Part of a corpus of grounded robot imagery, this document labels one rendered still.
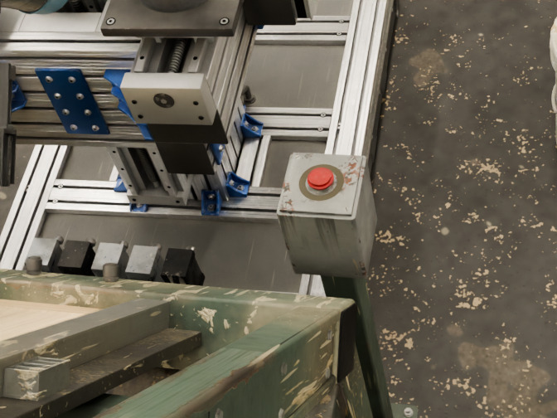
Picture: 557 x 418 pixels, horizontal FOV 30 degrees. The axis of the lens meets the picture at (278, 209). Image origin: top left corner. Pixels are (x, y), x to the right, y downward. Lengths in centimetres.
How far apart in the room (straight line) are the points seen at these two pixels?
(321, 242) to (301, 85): 114
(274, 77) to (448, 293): 71
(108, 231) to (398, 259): 71
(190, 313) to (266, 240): 90
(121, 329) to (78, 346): 13
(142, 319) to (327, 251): 33
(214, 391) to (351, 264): 72
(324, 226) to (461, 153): 125
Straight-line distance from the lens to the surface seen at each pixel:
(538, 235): 260
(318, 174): 154
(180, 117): 170
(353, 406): 165
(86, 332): 126
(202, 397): 90
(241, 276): 235
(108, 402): 123
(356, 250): 158
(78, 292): 157
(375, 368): 201
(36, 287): 160
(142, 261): 174
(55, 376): 111
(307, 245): 159
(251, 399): 106
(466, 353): 243
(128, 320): 138
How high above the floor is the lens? 215
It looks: 53 degrees down
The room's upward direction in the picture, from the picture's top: 17 degrees counter-clockwise
